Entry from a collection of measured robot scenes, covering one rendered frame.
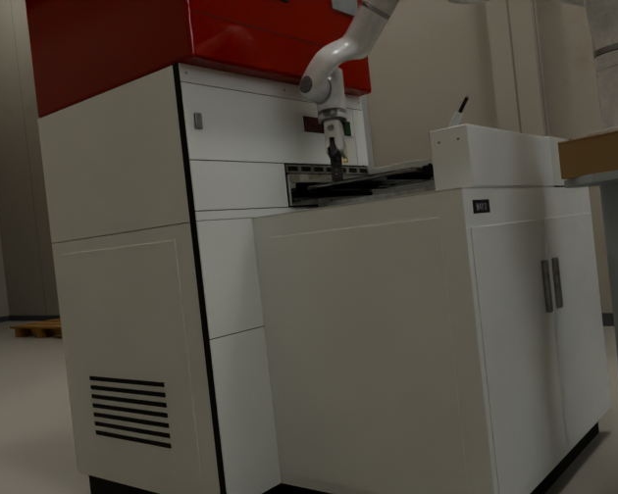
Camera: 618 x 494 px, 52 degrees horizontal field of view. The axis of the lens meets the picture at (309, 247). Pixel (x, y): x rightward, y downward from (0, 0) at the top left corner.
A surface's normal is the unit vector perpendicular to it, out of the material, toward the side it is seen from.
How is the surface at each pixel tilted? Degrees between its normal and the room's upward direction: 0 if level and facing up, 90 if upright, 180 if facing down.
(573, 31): 90
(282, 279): 90
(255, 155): 90
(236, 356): 90
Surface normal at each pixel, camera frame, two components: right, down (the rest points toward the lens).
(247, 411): 0.77, -0.07
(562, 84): -0.66, 0.08
